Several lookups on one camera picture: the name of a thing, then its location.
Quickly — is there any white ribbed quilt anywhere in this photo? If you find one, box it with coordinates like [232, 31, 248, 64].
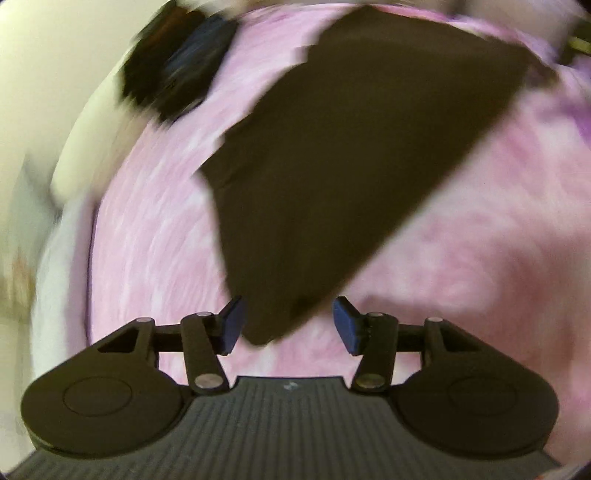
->
[30, 69, 144, 356]

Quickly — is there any dark brown garment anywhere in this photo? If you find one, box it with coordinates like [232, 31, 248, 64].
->
[198, 4, 555, 347]

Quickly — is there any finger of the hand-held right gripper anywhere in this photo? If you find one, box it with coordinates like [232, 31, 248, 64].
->
[159, 14, 241, 121]

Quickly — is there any pink floral blanket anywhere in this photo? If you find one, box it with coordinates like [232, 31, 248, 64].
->
[85, 2, 591, 476]

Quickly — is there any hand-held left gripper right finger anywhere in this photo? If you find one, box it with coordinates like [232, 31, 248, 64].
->
[333, 295, 485, 393]

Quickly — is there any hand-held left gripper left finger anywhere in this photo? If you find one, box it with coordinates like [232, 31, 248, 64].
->
[92, 295, 244, 395]

